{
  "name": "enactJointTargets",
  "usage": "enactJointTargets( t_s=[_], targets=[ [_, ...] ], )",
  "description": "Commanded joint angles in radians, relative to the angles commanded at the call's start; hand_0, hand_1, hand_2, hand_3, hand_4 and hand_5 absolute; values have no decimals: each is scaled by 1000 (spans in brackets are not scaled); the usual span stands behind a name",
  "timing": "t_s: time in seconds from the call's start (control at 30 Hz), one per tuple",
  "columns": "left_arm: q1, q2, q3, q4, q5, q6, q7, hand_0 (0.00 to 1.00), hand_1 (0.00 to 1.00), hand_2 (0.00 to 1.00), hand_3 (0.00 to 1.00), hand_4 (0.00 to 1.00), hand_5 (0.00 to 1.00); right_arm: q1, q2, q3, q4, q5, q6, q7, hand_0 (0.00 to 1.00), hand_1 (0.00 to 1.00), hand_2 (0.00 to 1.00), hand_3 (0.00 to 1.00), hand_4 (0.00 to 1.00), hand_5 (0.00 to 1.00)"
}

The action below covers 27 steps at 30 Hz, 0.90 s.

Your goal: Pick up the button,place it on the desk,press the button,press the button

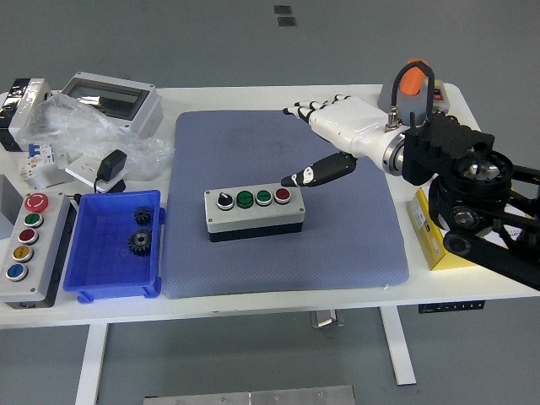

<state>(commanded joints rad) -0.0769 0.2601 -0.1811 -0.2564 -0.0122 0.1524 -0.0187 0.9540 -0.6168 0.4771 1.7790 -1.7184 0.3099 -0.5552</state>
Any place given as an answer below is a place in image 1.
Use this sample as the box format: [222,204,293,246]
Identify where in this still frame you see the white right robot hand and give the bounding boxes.
[281,94,401,189]

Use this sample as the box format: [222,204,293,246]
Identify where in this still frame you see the four-button grey control box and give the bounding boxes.
[203,185,305,243]

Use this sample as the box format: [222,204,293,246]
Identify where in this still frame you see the five-button grey control box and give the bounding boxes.
[0,192,78,309]

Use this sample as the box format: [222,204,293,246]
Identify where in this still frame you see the orange cylinder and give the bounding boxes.
[398,58,431,96]

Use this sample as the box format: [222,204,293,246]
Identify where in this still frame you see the grey-blue table mat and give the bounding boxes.
[161,110,410,300]

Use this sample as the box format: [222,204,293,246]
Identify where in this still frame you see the white and yellow carton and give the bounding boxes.
[407,187,540,272]

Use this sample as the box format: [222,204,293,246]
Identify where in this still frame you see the grey distribution box clear cover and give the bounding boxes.
[61,71,164,140]

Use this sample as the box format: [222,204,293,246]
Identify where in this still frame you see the black table control panel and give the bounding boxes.
[418,300,484,315]

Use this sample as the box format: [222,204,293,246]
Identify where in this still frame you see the small black gear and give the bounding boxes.
[133,205,154,227]

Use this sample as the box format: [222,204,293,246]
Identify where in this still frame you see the white table leg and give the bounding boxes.
[74,323,110,405]
[378,306,418,386]

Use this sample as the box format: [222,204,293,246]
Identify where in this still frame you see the large black gear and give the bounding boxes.
[127,228,154,257]

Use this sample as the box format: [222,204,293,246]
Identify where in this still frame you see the black power adapter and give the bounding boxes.
[93,149,128,194]

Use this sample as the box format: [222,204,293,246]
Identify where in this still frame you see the clear plastic bag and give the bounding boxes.
[19,92,176,181]

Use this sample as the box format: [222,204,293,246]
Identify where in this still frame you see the blue plastic bin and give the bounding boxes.
[62,189,166,304]

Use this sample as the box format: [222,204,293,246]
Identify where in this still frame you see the grey metal plate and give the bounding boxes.
[143,384,356,405]

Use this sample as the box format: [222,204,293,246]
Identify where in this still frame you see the white blue circuit breaker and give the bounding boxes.
[17,142,58,181]

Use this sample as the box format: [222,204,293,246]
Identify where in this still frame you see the white and black device box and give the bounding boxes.
[0,78,52,153]

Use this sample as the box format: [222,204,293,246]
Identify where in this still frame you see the grey metal box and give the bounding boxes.
[0,175,23,241]

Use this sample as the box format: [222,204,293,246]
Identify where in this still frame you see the grey base with switch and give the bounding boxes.
[377,79,451,126]

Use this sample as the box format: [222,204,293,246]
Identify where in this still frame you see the metal bracket under table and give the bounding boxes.
[310,310,345,329]

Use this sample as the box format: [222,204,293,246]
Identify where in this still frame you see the white wall socket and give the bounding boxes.
[65,154,127,191]

